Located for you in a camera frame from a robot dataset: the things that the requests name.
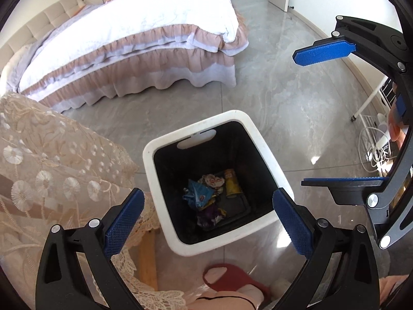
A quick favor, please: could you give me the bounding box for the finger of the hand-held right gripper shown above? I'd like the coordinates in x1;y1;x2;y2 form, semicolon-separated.
301;155;413;249
292;15;408;73

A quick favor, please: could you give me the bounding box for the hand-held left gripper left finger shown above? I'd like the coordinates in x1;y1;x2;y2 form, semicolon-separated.
35;187;152;310

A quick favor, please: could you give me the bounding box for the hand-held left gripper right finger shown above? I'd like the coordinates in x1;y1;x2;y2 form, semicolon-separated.
272;189;381;310

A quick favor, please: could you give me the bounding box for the white trash bin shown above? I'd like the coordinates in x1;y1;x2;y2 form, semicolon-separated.
142;110;295;255

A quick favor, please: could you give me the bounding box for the person's right hand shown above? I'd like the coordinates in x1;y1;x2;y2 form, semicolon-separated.
388;82;405;143

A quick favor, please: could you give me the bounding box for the white metal rack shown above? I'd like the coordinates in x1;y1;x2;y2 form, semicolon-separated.
350;74;404;175

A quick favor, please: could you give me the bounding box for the yellow snack packet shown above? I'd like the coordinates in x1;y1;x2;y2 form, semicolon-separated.
224;168;242;199

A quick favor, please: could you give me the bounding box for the red slipper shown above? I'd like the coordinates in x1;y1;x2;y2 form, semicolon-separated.
203;263;272;302

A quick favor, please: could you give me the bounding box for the blue snack wrapper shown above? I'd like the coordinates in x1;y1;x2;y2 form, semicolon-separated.
183;179;217;209

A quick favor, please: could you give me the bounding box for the purple snack wrapper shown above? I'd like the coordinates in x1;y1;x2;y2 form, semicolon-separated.
197;205;226;230

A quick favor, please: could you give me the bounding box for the white crumpled wrapper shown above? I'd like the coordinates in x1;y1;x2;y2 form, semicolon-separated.
198;174;226;194

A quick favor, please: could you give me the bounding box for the beige lace tablecloth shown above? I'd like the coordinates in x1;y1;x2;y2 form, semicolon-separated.
0;92;194;310

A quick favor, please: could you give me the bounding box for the pink ruffled bed skirt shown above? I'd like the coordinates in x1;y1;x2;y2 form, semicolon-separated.
22;6;249;112

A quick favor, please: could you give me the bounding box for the white duvet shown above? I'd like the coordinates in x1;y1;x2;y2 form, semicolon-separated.
18;0;239;92

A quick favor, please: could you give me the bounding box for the bed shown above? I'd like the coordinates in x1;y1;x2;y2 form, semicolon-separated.
0;0;249;112

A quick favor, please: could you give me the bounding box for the beige tufted headboard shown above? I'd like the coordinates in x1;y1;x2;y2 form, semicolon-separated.
0;0;88;72

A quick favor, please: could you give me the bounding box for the white cable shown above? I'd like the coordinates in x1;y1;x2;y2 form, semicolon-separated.
363;126;394;172

